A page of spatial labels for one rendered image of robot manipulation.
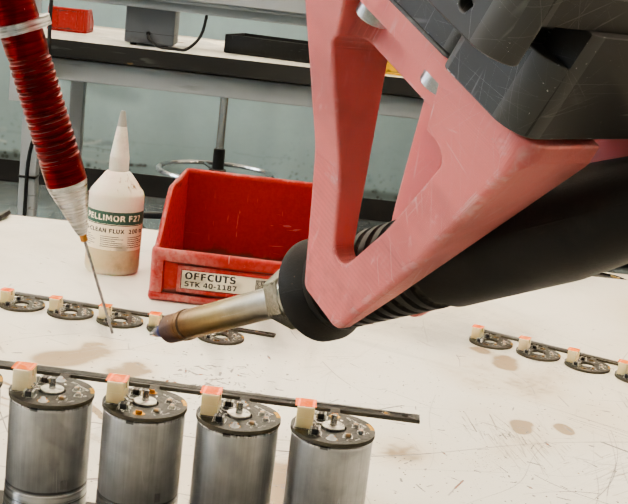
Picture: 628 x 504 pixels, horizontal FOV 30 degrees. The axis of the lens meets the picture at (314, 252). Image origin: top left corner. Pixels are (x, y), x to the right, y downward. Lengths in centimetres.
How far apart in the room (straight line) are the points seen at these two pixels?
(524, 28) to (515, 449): 37
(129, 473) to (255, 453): 4
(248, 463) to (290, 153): 450
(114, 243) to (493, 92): 55
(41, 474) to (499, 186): 20
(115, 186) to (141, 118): 413
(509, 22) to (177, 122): 467
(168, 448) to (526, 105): 19
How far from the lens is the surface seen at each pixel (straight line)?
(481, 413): 56
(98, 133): 488
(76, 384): 36
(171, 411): 34
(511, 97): 18
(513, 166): 19
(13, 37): 30
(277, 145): 482
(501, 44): 17
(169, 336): 32
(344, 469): 34
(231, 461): 34
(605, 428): 57
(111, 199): 71
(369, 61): 23
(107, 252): 72
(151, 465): 34
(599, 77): 19
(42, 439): 35
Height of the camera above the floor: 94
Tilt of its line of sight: 13 degrees down
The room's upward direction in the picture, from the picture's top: 7 degrees clockwise
